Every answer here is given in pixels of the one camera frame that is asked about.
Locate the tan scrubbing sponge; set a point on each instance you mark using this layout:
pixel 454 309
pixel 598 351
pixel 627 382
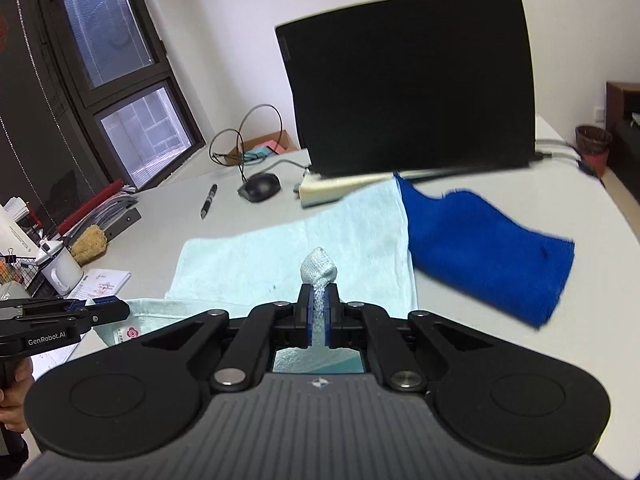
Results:
pixel 89 246

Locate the white paper stack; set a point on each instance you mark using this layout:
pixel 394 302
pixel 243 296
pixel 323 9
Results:
pixel 17 230

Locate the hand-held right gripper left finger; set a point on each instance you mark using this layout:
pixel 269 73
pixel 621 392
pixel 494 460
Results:
pixel 305 321

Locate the cardboard box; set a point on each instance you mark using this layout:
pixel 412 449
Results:
pixel 280 141

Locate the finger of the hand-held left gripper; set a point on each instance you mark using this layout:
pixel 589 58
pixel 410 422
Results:
pixel 110 314
pixel 95 302

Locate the white wall socket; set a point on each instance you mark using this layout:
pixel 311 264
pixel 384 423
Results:
pixel 600 114

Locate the brown waste basket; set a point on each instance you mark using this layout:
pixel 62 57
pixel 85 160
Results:
pixel 594 145

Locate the person's left hand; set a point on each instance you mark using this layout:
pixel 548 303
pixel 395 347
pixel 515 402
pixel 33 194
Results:
pixel 14 410

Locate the person's left forearm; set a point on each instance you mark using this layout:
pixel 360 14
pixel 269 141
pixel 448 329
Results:
pixel 11 452

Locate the black pen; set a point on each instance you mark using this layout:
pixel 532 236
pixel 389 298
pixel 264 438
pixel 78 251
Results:
pixel 209 200

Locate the black computer mouse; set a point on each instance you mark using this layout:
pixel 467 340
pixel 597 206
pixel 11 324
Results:
pixel 259 187

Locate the black laptop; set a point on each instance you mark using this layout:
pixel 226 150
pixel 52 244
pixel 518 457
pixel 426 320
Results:
pixel 410 90

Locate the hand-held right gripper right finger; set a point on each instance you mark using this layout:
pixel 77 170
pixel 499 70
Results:
pixel 328 321

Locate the stack of folders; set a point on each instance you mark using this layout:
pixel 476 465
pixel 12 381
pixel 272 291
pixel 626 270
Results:
pixel 100 210

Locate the white mug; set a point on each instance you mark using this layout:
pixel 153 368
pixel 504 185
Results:
pixel 62 267

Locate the dark framed window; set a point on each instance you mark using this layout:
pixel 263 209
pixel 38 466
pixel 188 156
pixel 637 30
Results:
pixel 115 60

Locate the printed paper sheet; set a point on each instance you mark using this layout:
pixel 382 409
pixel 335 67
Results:
pixel 102 282

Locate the wooden cabinet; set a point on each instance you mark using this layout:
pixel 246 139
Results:
pixel 625 130

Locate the light blue towel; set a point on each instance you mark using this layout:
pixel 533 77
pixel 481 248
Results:
pixel 300 240

